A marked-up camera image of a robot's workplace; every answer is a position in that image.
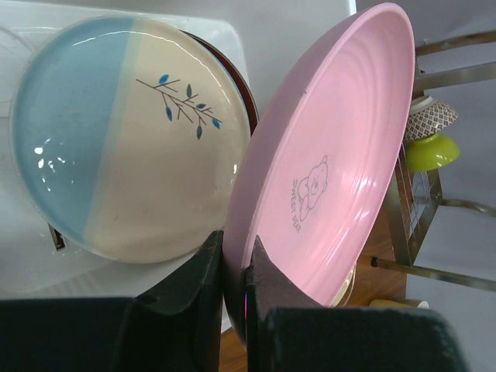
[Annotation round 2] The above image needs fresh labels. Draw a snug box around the blue cream leaf plate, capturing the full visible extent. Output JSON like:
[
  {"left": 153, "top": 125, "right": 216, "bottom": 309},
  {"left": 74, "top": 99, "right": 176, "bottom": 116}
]
[{"left": 9, "top": 16, "right": 252, "bottom": 264}]

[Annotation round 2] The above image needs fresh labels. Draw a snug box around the small cream floral plate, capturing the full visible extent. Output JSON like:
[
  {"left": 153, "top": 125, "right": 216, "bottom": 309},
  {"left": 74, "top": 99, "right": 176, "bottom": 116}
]
[{"left": 331, "top": 264, "right": 357, "bottom": 307}]

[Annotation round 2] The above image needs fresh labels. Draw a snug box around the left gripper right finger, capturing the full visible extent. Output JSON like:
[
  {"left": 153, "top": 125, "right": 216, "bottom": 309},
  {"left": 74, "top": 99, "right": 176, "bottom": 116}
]
[{"left": 245, "top": 236, "right": 329, "bottom": 371}]

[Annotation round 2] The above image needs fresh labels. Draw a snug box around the cream cup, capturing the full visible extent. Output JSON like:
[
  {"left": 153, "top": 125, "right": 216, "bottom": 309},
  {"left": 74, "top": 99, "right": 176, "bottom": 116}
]
[
  {"left": 417, "top": 301, "right": 429, "bottom": 309},
  {"left": 369, "top": 299, "right": 410, "bottom": 308}
]

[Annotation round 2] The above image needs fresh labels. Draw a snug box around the pink plastic plate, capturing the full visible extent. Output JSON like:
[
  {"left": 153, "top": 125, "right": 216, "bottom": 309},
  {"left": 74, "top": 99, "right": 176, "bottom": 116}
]
[{"left": 222, "top": 2, "right": 415, "bottom": 338}]

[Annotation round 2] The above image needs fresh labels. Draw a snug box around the white plastic bin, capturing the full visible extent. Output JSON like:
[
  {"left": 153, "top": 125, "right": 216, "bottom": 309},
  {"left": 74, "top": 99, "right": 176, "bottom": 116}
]
[{"left": 1, "top": 1, "right": 353, "bottom": 300}]

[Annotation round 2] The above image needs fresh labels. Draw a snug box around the lime green bowl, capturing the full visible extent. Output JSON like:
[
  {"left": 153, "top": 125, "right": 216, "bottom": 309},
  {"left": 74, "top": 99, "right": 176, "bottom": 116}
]
[{"left": 405, "top": 133, "right": 460, "bottom": 173}]

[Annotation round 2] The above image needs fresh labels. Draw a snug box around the steel dish rack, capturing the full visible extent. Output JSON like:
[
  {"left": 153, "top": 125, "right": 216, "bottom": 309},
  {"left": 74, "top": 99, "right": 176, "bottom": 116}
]
[{"left": 371, "top": 30, "right": 496, "bottom": 294}]

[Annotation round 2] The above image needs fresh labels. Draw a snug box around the red rimmed beige plate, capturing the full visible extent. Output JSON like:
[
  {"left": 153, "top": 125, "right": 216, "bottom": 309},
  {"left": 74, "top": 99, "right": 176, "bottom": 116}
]
[{"left": 183, "top": 30, "right": 259, "bottom": 134}]

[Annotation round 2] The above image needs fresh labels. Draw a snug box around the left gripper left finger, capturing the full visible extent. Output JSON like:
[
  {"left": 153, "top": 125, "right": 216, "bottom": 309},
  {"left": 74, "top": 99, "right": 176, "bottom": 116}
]
[{"left": 131, "top": 230, "right": 223, "bottom": 371}]

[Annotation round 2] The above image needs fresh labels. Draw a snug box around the patterned white bowl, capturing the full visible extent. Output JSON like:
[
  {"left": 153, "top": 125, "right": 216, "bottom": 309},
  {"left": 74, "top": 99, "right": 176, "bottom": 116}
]
[{"left": 405, "top": 95, "right": 458, "bottom": 143}]

